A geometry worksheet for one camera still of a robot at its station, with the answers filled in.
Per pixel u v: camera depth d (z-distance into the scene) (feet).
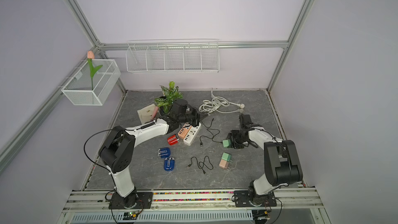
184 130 3.10
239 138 2.57
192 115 2.55
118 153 1.58
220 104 3.46
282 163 1.50
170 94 2.70
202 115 2.71
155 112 3.45
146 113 3.54
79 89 2.58
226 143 2.92
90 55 2.72
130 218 2.36
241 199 2.42
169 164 2.71
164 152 2.86
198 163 2.78
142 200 2.43
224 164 2.72
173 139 3.00
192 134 3.08
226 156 2.80
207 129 3.22
